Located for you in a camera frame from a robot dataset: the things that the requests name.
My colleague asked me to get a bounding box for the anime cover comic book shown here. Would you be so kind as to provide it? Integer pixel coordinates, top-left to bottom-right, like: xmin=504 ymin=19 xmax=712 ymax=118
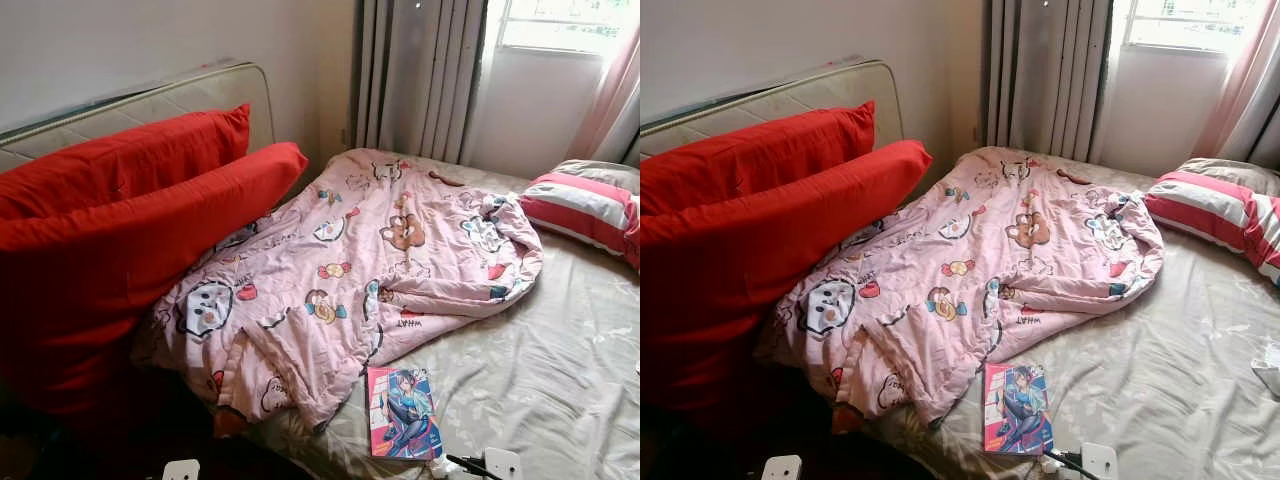
xmin=366 ymin=365 xmax=443 ymax=461
xmin=983 ymin=361 xmax=1056 ymax=457

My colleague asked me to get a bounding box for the red white striped bolster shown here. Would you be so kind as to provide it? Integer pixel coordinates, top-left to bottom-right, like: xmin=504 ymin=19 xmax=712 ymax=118
xmin=1143 ymin=170 xmax=1280 ymax=286
xmin=517 ymin=172 xmax=641 ymax=266

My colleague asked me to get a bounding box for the beige floral pillow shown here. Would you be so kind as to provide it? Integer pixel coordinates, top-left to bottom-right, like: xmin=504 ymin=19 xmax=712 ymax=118
xmin=555 ymin=158 xmax=641 ymax=196
xmin=1180 ymin=157 xmax=1280 ymax=196

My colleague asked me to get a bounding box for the red fabric cushion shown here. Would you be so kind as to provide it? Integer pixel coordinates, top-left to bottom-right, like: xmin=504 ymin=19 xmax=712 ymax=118
xmin=0 ymin=103 xmax=251 ymax=221
xmin=0 ymin=141 xmax=309 ymax=416
xmin=640 ymin=100 xmax=876 ymax=216
xmin=640 ymin=140 xmax=933 ymax=416

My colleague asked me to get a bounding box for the pink sheer curtain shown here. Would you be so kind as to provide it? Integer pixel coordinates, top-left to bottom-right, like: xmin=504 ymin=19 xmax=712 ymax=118
xmin=565 ymin=25 xmax=641 ymax=166
xmin=1190 ymin=10 xmax=1280 ymax=161

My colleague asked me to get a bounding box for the beige floral bed sheet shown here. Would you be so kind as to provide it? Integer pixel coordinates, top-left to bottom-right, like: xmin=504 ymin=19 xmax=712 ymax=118
xmin=860 ymin=150 xmax=1280 ymax=480
xmin=240 ymin=150 xmax=641 ymax=480

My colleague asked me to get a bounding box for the white framed window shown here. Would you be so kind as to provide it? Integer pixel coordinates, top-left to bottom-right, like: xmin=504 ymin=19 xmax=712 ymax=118
xmin=1120 ymin=0 xmax=1266 ymax=53
xmin=495 ymin=0 xmax=641 ymax=56

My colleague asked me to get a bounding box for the pink cartoon print quilt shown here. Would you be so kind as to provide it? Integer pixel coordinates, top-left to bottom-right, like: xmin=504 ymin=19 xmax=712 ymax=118
xmin=755 ymin=146 xmax=1166 ymax=431
xmin=130 ymin=148 xmax=544 ymax=433

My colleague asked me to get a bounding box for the white crumpled cloth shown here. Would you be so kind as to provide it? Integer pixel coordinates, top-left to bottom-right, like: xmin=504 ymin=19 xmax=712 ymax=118
xmin=1252 ymin=345 xmax=1280 ymax=399

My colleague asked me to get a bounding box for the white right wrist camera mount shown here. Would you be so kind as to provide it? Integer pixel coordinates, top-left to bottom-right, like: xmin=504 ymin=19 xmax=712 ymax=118
xmin=483 ymin=447 xmax=523 ymax=480
xmin=1080 ymin=443 xmax=1119 ymax=480

